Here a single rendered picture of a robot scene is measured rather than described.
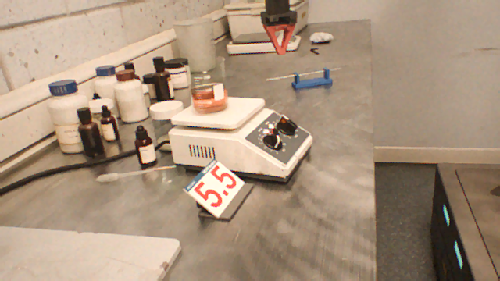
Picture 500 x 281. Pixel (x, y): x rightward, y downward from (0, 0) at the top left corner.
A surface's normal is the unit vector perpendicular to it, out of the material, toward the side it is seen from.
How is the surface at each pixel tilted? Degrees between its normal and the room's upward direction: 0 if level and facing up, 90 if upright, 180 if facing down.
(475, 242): 0
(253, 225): 0
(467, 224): 0
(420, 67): 90
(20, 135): 90
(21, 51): 90
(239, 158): 90
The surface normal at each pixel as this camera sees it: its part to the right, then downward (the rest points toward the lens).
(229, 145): -0.41, 0.40
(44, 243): -0.10, -0.91
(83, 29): 0.96, 0.01
